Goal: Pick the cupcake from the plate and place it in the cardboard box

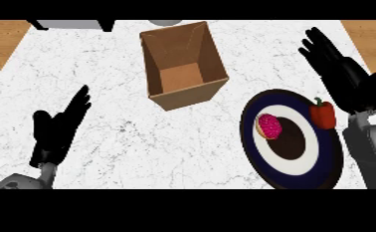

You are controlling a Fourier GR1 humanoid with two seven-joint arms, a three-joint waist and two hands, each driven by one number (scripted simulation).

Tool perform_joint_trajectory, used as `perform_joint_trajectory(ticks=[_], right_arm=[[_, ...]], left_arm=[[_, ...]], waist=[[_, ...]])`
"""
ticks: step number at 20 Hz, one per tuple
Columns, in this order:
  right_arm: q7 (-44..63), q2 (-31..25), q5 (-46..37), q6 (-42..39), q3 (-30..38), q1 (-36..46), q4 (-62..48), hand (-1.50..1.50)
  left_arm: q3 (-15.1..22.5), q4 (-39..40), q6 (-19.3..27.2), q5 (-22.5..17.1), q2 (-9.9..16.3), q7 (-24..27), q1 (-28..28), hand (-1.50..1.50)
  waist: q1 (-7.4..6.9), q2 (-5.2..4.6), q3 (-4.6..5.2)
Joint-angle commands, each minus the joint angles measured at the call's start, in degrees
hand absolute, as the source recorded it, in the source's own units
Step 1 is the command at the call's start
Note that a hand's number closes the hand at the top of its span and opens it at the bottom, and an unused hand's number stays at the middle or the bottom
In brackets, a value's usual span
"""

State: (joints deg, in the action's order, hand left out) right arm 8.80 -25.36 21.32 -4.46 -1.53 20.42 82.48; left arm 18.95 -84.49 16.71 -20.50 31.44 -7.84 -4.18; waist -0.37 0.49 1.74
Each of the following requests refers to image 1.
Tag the grey and black appliance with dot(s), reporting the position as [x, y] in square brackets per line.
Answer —
[74, 24]

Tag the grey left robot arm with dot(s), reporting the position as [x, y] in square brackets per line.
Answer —
[34, 178]

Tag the dark blue and white plate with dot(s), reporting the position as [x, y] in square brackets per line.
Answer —
[290, 139]

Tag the brown cardboard box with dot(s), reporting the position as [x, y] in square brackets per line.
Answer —
[183, 65]

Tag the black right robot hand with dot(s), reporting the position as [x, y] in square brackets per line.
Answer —
[342, 73]

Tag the grey round object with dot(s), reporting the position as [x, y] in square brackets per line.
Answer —
[165, 22]

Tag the red bell pepper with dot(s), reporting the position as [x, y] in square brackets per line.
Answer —
[323, 114]

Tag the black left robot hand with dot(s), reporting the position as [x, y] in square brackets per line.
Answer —
[57, 133]

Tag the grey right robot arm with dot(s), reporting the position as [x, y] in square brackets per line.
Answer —
[361, 149]

